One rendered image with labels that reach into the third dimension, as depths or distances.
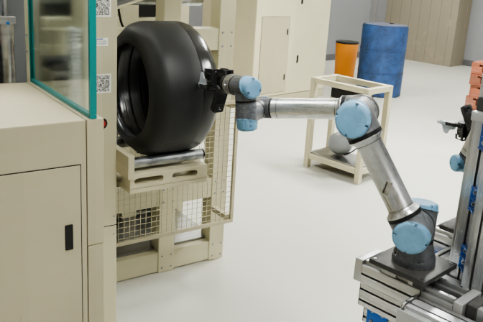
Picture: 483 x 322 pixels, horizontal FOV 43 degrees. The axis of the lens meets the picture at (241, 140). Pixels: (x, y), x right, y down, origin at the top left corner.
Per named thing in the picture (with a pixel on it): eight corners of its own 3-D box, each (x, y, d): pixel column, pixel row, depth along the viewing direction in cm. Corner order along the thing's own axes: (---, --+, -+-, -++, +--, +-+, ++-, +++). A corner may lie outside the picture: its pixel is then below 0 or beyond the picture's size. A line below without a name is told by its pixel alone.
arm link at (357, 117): (441, 234, 208) (369, 88, 206) (435, 251, 194) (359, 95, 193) (408, 245, 213) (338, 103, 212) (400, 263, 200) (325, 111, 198)
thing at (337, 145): (358, 185, 511) (369, 89, 489) (302, 165, 552) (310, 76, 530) (382, 177, 534) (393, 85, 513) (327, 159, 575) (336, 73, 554)
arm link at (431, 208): (436, 232, 220) (442, 197, 217) (431, 246, 208) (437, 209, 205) (402, 225, 225) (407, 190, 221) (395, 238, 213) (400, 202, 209)
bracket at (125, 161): (128, 180, 243) (128, 157, 240) (90, 152, 274) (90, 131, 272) (136, 179, 245) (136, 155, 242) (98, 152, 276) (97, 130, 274)
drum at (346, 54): (344, 82, 976) (348, 43, 959) (327, 77, 1002) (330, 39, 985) (359, 80, 999) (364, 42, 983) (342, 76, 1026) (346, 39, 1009)
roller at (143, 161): (131, 166, 245) (127, 156, 247) (127, 171, 249) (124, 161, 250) (206, 155, 265) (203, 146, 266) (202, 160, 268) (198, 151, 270)
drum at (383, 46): (371, 87, 944) (379, 20, 916) (409, 95, 899) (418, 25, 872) (346, 91, 899) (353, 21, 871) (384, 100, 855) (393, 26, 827)
